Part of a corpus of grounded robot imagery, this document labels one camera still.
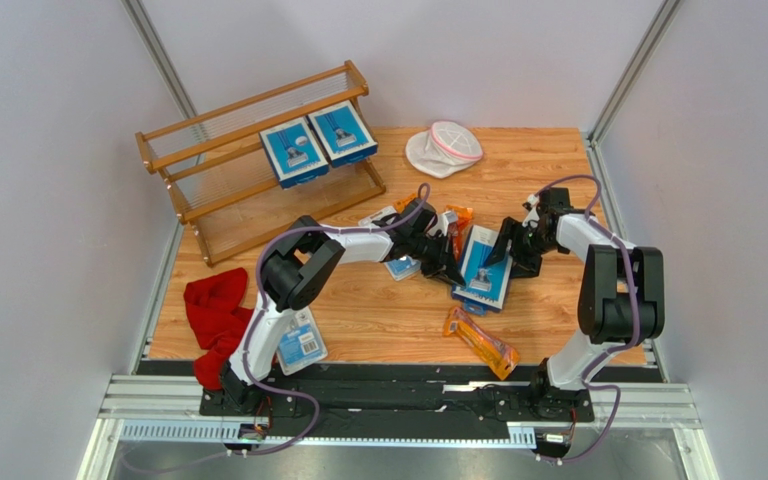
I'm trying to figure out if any Gillette razor blister pack front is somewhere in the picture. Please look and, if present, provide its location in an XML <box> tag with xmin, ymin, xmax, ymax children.
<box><xmin>277</xmin><ymin>307</ymin><xmax>328</xmax><ymax>376</ymax></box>

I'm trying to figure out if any blue Harry's box on shelf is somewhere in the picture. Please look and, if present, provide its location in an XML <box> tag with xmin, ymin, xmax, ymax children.
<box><xmin>307</xmin><ymin>101</ymin><xmax>378</xmax><ymax>168</ymax></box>

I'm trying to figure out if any red cloth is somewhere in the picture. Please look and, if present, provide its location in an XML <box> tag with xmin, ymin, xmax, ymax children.
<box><xmin>183</xmin><ymin>268</ymin><xmax>253</xmax><ymax>390</ymax></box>

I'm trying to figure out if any orange bic razor bag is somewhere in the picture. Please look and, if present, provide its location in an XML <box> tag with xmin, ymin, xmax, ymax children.
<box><xmin>442</xmin><ymin>306</ymin><xmax>520</xmax><ymax>380</ymax></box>
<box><xmin>444</xmin><ymin>205</ymin><xmax>473</xmax><ymax>260</ymax></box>
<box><xmin>393</xmin><ymin>193</ymin><xmax>418</xmax><ymax>213</ymax></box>

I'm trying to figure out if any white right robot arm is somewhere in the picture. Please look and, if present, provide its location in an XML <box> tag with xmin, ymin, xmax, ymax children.
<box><xmin>484</xmin><ymin>186</ymin><xmax>665</xmax><ymax>401</ymax></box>

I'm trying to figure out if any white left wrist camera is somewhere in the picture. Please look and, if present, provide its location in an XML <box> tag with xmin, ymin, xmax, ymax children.
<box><xmin>429</xmin><ymin>210</ymin><xmax>459</xmax><ymax>238</ymax></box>

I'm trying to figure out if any orange Bic razor bag front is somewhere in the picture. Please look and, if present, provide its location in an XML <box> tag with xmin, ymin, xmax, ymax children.
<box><xmin>442</xmin><ymin>306</ymin><xmax>520</xmax><ymax>380</ymax></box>

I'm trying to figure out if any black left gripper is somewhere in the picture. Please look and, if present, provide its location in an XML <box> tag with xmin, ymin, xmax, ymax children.
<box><xmin>408</xmin><ymin>234</ymin><xmax>466</xmax><ymax>291</ymax></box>

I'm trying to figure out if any Gillette razor blister pack centre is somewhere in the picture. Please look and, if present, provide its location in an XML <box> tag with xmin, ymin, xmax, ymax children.
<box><xmin>358</xmin><ymin>206</ymin><xmax>421</xmax><ymax>281</ymax></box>

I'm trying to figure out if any aluminium frame rail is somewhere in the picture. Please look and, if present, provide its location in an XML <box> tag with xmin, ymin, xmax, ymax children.
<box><xmin>79</xmin><ymin>363</ymin><xmax>718</xmax><ymax>479</ymax></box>

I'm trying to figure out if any white mesh laundry bag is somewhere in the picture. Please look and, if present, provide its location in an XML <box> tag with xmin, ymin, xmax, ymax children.
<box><xmin>405</xmin><ymin>121</ymin><xmax>484</xmax><ymax>179</ymax></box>

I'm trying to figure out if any large blue Harry's razor box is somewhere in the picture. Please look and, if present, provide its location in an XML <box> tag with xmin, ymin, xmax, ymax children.
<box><xmin>259</xmin><ymin>117</ymin><xmax>330</xmax><ymax>189</ymax></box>

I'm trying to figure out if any orange Bic razor bag left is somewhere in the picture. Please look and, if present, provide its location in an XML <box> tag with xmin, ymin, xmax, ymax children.
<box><xmin>393</xmin><ymin>193</ymin><xmax>418</xmax><ymax>213</ymax></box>

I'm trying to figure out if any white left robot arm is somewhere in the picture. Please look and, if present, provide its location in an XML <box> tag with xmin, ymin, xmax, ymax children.
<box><xmin>221</xmin><ymin>198</ymin><xmax>466</xmax><ymax>413</ymax></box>

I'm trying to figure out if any small blue Harry's razor box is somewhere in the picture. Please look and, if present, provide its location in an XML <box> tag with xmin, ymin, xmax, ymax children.
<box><xmin>451</xmin><ymin>225</ymin><xmax>513</xmax><ymax>315</ymax></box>

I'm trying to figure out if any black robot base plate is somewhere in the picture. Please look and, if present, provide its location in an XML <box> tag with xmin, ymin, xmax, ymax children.
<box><xmin>199</xmin><ymin>362</ymin><xmax>595</xmax><ymax>440</ymax></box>

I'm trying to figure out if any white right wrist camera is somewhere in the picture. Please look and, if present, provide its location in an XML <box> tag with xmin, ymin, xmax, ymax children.
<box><xmin>523</xmin><ymin>194</ymin><xmax>540</xmax><ymax>215</ymax></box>

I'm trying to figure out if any wooden two-tier shelf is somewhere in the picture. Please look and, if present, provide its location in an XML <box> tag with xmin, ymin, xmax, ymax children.
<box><xmin>135</xmin><ymin>60</ymin><xmax>386</xmax><ymax>266</ymax></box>

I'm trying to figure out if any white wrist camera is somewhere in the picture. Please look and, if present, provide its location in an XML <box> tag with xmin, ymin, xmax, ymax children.
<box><xmin>429</xmin><ymin>210</ymin><xmax>459</xmax><ymax>238</ymax></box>
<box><xmin>523</xmin><ymin>194</ymin><xmax>540</xmax><ymax>215</ymax></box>

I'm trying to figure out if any gillette razor blister pack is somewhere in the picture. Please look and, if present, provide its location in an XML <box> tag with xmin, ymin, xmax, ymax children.
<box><xmin>277</xmin><ymin>307</ymin><xmax>328</xmax><ymax>376</ymax></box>
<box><xmin>358</xmin><ymin>206</ymin><xmax>421</xmax><ymax>281</ymax></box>

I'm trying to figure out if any orange Bic razor bag right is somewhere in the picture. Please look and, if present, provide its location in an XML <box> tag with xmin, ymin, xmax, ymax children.
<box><xmin>444</xmin><ymin>205</ymin><xmax>473</xmax><ymax>260</ymax></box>

